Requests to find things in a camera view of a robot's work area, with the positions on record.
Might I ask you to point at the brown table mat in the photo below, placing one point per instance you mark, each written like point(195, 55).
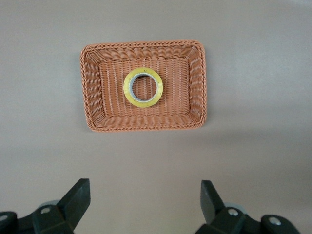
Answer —
point(36, 97)

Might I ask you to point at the yellowish clear tape roll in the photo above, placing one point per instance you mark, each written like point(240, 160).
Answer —
point(126, 89)

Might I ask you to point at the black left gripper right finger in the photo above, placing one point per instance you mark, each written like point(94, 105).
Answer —
point(212, 207)

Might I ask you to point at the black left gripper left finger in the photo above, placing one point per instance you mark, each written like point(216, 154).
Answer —
point(73, 202)

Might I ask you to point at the brown wicker basket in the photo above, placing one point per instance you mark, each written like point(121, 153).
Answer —
point(170, 97)

